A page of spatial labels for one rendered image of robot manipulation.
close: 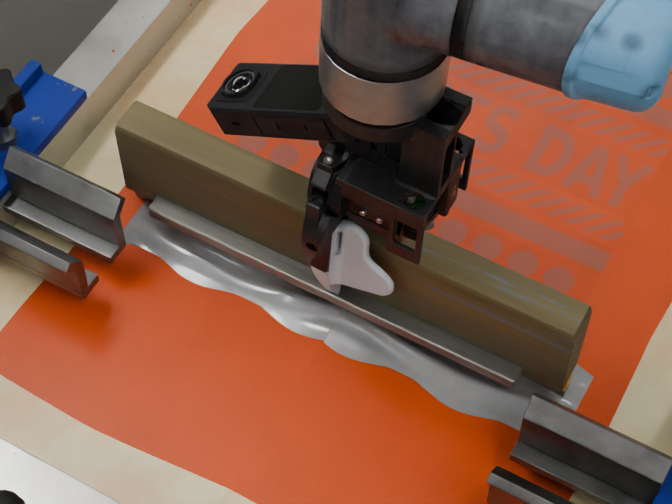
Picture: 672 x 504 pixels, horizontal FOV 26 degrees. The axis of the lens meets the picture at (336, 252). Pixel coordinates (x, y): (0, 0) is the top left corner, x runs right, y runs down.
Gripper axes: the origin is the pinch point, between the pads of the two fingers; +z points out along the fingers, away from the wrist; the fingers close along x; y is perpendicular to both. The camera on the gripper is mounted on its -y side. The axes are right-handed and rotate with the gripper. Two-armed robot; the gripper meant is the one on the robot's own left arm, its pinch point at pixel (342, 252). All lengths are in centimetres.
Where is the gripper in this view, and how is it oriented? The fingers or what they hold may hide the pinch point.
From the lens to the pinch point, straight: 102.7
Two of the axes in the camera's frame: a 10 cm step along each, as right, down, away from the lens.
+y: 8.7, 4.2, -2.5
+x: 4.9, -7.2, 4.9
